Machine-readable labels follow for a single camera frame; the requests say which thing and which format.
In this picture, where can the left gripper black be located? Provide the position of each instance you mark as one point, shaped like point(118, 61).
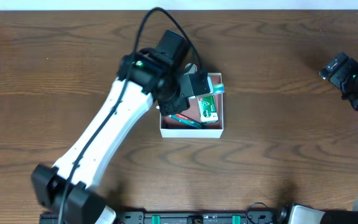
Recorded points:
point(175, 106)

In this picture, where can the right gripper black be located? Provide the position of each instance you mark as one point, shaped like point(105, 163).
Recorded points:
point(337, 72)

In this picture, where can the Colgate toothpaste tube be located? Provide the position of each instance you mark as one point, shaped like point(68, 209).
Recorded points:
point(187, 121)

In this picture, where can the green white soap packet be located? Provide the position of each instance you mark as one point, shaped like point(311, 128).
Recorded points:
point(207, 109)

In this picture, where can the green toothbrush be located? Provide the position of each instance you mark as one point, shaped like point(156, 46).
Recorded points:
point(218, 89)

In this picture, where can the blue clear bottle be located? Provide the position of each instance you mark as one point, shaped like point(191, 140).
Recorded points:
point(190, 68)

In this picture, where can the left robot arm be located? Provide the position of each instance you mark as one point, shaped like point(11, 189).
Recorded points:
point(146, 77)

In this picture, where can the white box with pink interior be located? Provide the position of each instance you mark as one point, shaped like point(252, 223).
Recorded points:
point(171, 128)

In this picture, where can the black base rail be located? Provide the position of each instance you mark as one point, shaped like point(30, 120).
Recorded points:
point(254, 216)

